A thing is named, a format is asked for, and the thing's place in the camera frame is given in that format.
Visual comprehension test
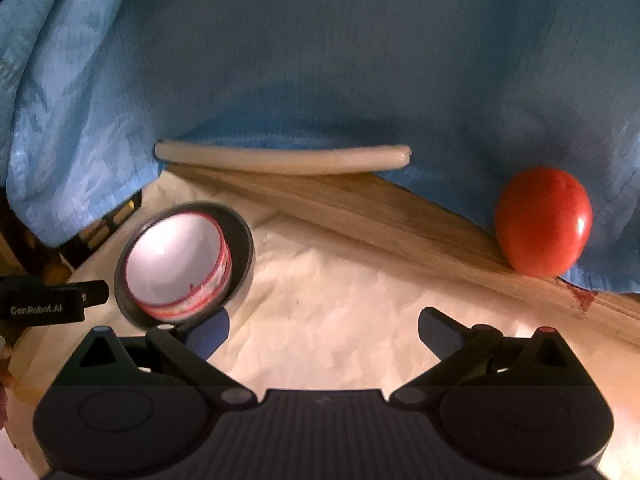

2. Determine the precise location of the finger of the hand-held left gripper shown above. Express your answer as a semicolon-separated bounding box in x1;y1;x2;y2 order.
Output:
80;280;110;307

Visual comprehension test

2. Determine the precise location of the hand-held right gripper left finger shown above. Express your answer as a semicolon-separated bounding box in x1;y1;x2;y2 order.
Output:
46;309;260;412

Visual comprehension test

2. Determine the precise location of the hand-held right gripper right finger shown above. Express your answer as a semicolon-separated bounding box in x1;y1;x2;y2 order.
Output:
388;307;602;407

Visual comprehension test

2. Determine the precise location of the deep steel plate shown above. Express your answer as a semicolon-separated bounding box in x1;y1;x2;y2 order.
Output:
114;201;257;332

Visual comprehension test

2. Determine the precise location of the black yellow crate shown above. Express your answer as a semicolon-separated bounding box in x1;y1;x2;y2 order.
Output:
65;195;143;267

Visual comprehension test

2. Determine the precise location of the white paper sheet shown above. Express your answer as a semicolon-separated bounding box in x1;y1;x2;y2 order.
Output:
10;170;640;480

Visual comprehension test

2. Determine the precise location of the wooden board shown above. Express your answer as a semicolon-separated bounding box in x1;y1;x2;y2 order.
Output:
165;162;640;346

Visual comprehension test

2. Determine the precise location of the red tomato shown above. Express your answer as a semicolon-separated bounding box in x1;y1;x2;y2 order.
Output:
494;166;594;278

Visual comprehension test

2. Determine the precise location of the pale dough roll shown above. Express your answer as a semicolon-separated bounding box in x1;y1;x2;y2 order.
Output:
154;141;412;177

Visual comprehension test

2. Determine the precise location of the blue cloth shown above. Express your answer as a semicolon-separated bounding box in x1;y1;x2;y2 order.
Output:
0;0;640;296

